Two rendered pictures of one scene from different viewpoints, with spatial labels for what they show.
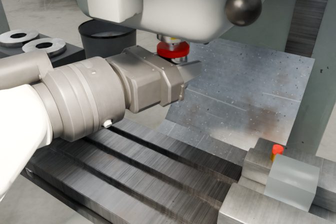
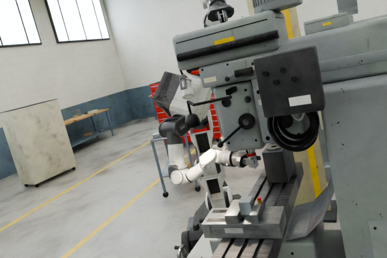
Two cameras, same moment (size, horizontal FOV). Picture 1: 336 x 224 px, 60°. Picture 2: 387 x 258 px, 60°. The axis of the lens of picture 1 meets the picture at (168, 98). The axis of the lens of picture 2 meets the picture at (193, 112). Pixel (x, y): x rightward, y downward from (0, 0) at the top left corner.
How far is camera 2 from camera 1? 158 cm
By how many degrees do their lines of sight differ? 81
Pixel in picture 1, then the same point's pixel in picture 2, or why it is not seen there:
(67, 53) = (275, 151)
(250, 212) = (235, 203)
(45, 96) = (219, 153)
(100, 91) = (225, 156)
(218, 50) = not seen: hidden behind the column
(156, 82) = (236, 159)
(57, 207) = not seen: outside the picture
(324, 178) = (255, 211)
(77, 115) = (220, 159)
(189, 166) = not seen: hidden behind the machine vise
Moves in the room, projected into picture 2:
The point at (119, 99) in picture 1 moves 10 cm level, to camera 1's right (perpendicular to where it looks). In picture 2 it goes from (228, 159) to (232, 164)
